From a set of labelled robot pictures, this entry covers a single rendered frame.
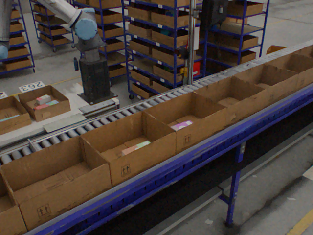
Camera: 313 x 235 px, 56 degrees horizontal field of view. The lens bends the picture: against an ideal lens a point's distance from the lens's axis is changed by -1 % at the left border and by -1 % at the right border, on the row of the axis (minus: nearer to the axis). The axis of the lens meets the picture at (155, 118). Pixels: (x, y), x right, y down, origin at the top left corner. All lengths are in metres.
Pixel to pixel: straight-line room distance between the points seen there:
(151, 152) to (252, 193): 1.48
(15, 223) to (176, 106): 1.11
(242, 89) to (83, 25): 1.18
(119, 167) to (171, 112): 0.63
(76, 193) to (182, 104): 0.92
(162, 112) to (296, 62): 1.42
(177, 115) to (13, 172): 1.00
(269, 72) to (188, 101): 0.81
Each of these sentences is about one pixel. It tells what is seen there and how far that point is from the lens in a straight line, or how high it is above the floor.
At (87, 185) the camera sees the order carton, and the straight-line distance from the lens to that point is 1.34.
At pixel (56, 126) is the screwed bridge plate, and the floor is 0.75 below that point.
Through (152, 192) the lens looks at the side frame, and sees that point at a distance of 1.51.
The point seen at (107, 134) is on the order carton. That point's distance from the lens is 1.64.
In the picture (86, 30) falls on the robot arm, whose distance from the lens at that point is 2.17.
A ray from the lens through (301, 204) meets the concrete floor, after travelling 2.80.
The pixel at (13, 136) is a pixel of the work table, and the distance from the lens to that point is 2.27.
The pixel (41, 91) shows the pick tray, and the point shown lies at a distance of 2.72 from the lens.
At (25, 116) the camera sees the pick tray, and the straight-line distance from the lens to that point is 2.33.
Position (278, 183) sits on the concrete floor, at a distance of 2.93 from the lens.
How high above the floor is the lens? 1.87
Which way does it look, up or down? 31 degrees down
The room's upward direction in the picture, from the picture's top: 2 degrees counter-clockwise
